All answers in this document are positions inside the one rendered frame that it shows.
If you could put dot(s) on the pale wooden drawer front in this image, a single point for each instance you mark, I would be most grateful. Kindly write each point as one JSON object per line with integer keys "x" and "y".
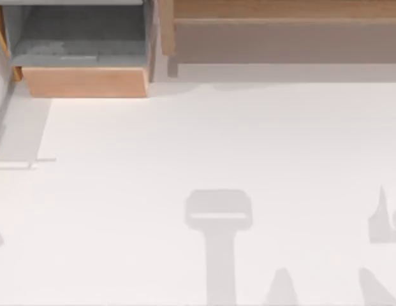
{"x": 86, "y": 81}

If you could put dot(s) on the wooden cupboard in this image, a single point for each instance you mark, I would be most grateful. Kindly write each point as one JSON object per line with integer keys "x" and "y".
{"x": 280, "y": 32}

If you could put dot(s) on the pulled-out grey drawer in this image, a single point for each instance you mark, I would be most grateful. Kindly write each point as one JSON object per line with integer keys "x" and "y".
{"x": 79, "y": 35}

